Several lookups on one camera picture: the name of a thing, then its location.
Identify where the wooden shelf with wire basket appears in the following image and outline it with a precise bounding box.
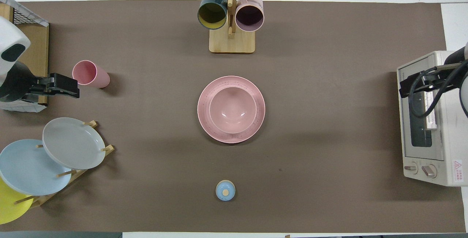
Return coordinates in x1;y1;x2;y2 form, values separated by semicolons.
0;0;49;112

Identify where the light blue plate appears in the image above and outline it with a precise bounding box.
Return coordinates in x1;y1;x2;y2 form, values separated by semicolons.
0;139;72;196

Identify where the light pink mug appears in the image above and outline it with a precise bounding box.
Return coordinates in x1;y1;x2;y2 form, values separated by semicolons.
235;0;264;32

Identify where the yellow plate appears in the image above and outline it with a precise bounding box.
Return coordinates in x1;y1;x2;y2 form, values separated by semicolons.
0;178;34;225

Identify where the pink handleless cup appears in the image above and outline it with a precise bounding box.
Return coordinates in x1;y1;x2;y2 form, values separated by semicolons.
72;60;110;88

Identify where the brown table mat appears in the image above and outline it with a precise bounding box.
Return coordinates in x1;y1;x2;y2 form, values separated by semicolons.
0;0;467;233

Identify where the wooden mug tree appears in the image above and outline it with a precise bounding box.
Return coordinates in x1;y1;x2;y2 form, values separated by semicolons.
196;0;268;54

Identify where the cream toaster oven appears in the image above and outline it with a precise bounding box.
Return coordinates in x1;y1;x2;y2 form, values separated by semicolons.
397;51;468;187

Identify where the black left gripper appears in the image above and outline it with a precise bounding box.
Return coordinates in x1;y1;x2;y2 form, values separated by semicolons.
26;73;80;99

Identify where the wooden plate rack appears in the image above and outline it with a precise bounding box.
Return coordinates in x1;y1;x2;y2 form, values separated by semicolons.
15;120;115;209

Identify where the blue lid with wooden knob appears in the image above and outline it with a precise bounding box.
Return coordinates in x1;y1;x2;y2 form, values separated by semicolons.
215;180;236;201

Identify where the pink speckled plate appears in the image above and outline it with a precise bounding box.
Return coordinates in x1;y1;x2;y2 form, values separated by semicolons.
197;76;266;144

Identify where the dark teal mug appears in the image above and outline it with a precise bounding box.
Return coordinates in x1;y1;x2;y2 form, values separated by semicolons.
197;0;228;30

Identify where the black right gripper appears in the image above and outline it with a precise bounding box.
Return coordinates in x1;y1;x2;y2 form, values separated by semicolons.
399;63;465;98

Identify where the pink bowl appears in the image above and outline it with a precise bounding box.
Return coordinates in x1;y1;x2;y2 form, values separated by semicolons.
209;87;257;134

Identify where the grey plate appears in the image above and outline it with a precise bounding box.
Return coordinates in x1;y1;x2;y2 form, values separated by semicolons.
42;117;106;170

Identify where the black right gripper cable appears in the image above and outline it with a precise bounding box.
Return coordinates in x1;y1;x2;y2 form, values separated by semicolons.
408;60;468;118

